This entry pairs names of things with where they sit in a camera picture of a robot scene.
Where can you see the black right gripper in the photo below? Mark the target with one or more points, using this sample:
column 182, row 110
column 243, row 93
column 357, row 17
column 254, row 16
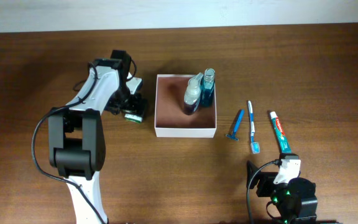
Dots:
column 267, row 180

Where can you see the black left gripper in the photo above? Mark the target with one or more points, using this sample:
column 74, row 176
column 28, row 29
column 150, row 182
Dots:
column 137, row 106

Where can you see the green white soap box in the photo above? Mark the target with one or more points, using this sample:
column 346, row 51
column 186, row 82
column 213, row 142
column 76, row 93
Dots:
column 136, row 118

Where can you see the clear purple soap pump bottle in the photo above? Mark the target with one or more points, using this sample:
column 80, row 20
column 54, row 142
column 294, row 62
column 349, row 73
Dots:
column 192, row 94

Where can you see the blue mouthwash bottle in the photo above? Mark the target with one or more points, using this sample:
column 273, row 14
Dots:
column 207, row 87

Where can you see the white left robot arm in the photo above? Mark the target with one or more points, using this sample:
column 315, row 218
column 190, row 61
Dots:
column 77, row 147

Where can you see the blue white toothbrush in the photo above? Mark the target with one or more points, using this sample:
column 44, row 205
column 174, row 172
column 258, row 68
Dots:
column 255, row 148

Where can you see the green red toothpaste tube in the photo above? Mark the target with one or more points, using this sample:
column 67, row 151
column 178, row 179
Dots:
column 280, row 134

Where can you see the white cardboard box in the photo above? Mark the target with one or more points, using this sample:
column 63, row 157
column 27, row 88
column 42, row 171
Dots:
column 170, row 121

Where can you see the blue disposable razor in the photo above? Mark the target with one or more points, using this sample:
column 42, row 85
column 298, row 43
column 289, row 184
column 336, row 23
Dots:
column 237, row 124

